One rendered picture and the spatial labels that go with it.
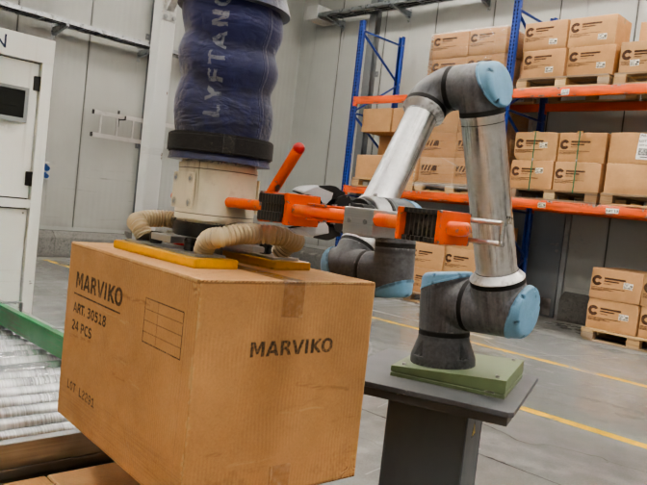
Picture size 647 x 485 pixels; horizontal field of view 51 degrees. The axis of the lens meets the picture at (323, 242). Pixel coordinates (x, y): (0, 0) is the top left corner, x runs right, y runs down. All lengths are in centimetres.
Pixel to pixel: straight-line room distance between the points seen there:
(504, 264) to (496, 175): 24
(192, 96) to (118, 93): 1035
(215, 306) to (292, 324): 17
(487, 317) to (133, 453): 100
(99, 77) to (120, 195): 192
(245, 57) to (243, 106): 10
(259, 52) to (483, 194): 71
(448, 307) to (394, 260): 51
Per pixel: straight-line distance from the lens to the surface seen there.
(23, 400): 225
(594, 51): 907
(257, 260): 144
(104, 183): 1163
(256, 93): 144
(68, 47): 1146
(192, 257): 130
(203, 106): 141
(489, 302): 188
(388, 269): 147
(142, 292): 132
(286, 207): 124
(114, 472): 173
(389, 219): 107
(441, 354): 198
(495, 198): 181
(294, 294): 124
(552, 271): 1025
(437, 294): 197
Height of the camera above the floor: 120
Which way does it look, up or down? 3 degrees down
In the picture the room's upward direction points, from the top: 6 degrees clockwise
